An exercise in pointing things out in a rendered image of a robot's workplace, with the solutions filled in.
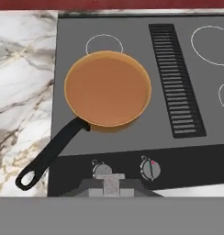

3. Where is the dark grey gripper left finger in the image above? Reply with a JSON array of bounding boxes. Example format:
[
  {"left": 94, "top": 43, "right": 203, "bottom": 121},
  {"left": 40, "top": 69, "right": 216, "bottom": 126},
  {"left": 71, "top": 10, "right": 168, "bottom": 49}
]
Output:
[{"left": 61, "top": 178, "right": 105, "bottom": 198}]

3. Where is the orange saucepan with black handle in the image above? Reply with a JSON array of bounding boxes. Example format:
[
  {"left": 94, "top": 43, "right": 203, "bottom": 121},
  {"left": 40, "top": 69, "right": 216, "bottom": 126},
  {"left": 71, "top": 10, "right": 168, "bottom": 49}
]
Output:
[{"left": 15, "top": 50, "right": 153, "bottom": 192}]

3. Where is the grey and black hob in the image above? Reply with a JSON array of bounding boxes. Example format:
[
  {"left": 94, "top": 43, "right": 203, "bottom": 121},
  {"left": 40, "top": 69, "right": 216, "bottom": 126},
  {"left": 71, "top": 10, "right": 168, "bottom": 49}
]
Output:
[{"left": 47, "top": 12, "right": 224, "bottom": 198}]

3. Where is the grey round hob knob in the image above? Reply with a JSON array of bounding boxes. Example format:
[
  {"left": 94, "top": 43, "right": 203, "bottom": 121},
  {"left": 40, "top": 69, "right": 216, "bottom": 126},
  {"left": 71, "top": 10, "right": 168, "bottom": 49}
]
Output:
[
  {"left": 91, "top": 159, "right": 114, "bottom": 180},
  {"left": 140, "top": 155, "right": 162, "bottom": 182}
]

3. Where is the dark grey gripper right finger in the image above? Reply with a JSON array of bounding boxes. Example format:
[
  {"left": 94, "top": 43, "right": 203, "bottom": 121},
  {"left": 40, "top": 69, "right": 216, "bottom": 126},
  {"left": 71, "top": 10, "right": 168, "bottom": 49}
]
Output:
[{"left": 118, "top": 178, "right": 163, "bottom": 198}]

